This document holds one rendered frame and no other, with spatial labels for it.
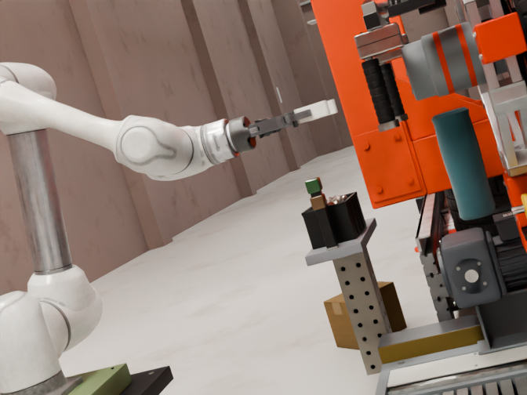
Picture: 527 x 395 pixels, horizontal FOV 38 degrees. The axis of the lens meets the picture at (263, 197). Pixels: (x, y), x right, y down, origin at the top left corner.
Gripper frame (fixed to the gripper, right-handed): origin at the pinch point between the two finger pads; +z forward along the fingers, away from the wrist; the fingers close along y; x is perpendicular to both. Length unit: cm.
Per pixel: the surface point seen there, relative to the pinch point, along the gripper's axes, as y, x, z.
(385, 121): 1.8, -6.3, 11.8
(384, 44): 2.7, 8.6, 16.1
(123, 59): -764, 154, -351
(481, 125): -60, -16, 31
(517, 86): 10.2, -6.9, 37.3
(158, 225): -659, -57, -330
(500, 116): 7.7, -11.5, 33.2
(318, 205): -53, -25, -18
